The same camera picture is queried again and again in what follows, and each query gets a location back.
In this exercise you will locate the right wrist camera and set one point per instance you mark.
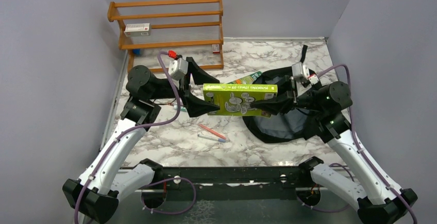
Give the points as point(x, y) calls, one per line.
point(302, 75)

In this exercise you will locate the white green glue stick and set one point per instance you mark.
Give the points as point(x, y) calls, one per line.
point(182, 108)

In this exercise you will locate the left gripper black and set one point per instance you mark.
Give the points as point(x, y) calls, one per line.
point(195, 106)

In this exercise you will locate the wooden shelf rack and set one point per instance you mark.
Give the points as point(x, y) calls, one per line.
point(189, 27)

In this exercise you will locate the white blue marker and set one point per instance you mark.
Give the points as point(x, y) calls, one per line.
point(217, 139)

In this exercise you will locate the orange pen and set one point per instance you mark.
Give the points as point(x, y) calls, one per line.
point(212, 131)

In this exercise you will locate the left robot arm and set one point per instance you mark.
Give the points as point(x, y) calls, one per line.
point(136, 119)

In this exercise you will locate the small red white box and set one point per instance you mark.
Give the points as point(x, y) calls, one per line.
point(215, 48)

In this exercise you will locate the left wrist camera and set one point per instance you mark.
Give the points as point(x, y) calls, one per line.
point(178, 68)

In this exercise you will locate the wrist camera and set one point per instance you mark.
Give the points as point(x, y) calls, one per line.
point(302, 75)
point(178, 68)

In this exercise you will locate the black student backpack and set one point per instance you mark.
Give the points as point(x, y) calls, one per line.
point(297, 123)

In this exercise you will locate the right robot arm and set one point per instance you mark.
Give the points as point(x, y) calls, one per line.
point(375, 196)

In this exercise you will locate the yellow-green treehouse book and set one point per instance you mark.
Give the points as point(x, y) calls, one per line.
point(236, 99)

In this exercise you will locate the white red box on shelf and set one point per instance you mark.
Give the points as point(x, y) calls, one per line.
point(137, 30)

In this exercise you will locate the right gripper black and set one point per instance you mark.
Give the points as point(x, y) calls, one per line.
point(283, 105)

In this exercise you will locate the black mounting rail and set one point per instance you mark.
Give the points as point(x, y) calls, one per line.
point(211, 183)

